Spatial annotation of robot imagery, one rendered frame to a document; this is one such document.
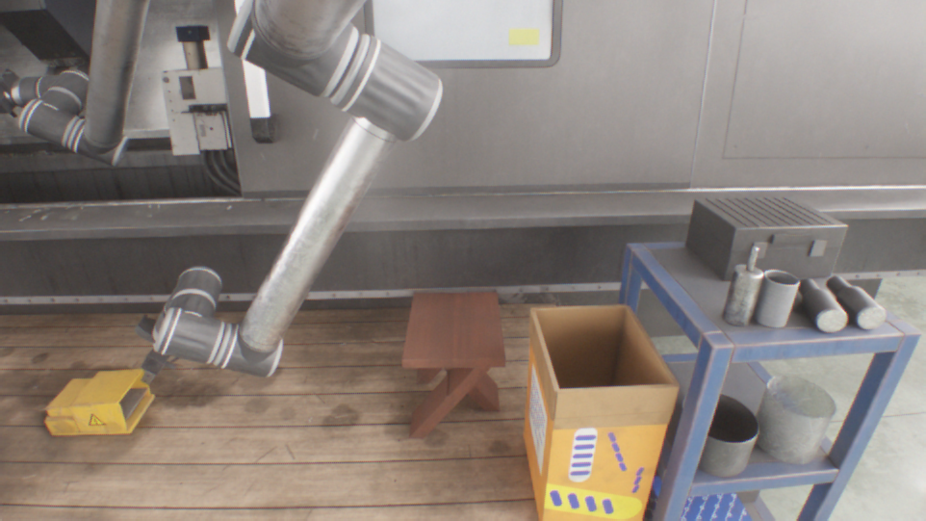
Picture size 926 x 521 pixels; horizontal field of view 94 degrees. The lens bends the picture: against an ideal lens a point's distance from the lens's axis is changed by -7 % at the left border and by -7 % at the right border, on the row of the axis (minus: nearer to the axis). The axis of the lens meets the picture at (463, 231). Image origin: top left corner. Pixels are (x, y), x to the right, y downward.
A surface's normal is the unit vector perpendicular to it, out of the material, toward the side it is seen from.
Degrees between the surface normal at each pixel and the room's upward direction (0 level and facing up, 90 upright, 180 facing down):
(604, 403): 90
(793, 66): 86
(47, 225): 31
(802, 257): 90
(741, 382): 0
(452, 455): 0
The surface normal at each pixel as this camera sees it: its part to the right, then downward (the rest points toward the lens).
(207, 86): 0.04, 0.36
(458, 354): -0.01, -0.91
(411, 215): 0.02, -0.58
